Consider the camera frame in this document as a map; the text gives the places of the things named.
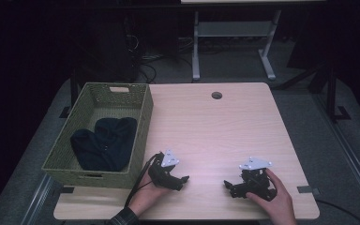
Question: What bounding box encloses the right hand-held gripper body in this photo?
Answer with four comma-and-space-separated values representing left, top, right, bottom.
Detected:
237, 157, 278, 203

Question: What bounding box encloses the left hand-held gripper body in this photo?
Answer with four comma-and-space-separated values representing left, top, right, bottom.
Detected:
147, 148, 181, 191

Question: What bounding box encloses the dark cloth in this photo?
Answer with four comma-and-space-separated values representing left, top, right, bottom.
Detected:
69, 116, 139, 173

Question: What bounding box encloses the green woven basket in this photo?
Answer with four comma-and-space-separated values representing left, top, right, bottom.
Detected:
41, 82, 155, 190

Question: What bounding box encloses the person's left hand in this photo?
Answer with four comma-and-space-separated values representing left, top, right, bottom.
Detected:
127, 170, 173, 218

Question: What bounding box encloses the person's right hand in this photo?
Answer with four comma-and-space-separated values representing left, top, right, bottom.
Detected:
245, 168, 298, 225

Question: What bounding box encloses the grey tape piece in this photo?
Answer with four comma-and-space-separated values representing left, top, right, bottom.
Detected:
296, 185, 322, 196

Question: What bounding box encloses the black tape piece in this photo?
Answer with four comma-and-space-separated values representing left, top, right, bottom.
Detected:
58, 186, 76, 195

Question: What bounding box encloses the black metal stand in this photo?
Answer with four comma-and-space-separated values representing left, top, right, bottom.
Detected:
58, 69, 81, 120
306, 60, 353, 124

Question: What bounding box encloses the black floor cable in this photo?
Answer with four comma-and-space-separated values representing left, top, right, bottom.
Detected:
314, 198, 360, 225

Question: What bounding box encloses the aluminium floor rail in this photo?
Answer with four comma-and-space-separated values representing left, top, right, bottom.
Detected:
20, 172, 55, 225
311, 92, 360, 218

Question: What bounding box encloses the tangle of floor cables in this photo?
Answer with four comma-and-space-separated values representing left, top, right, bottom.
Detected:
123, 32, 195, 84

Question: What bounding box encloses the white metal desk frame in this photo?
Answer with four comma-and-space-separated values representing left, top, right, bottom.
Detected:
191, 9, 283, 83

